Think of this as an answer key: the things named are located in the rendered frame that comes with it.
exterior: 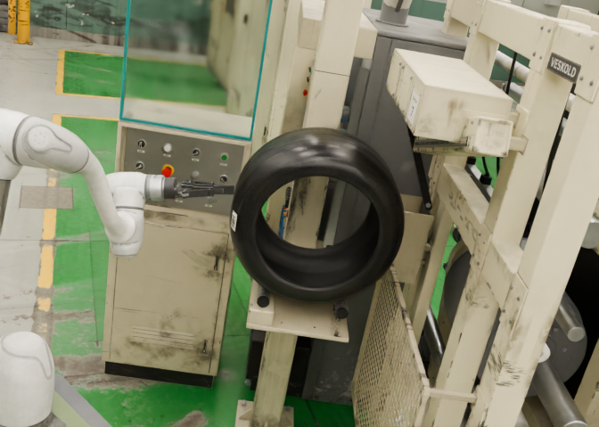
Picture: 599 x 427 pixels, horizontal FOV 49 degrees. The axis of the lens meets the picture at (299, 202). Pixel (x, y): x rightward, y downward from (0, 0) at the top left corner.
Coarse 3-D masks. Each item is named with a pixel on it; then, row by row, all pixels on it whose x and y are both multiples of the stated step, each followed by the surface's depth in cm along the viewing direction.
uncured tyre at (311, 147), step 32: (320, 128) 228; (256, 160) 221; (288, 160) 211; (320, 160) 210; (352, 160) 212; (256, 192) 214; (384, 192) 215; (256, 224) 249; (384, 224) 218; (256, 256) 222; (288, 256) 254; (320, 256) 254; (352, 256) 252; (384, 256) 223; (288, 288) 227; (320, 288) 227; (352, 288) 227
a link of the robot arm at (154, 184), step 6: (150, 180) 222; (156, 180) 222; (162, 180) 224; (150, 186) 222; (156, 186) 222; (162, 186) 223; (150, 192) 222; (156, 192) 222; (162, 192) 223; (150, 198) 224; (156, 198) 224; (162, 198) 225
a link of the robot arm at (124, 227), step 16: (96, 160) 189; (96, 176) 192; (96, 192) 196; (96, 208) 202; (112, 208) 203; (112, 224) 207; (128, 224) 215; (112, 240) 216; (128, 240) 217; (128, 256) 220
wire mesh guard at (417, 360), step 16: (400, 288) 235; (384, 304) 254; (400, 304) 225; (368, 320) 277; (368, 336) 274; (400, 336) 221; (368, 352) 270; (416, 352) 199; (368, 368) 265; (384, 368) 237; (416, 368) 193; (352, 384) 289; (368, 384) 260; (384, 384) 232; (416, 384) 195; (352, 400) 282; (368, 400) 256; (416, 400) 191; (368, 416) 251; (416, 416) 186
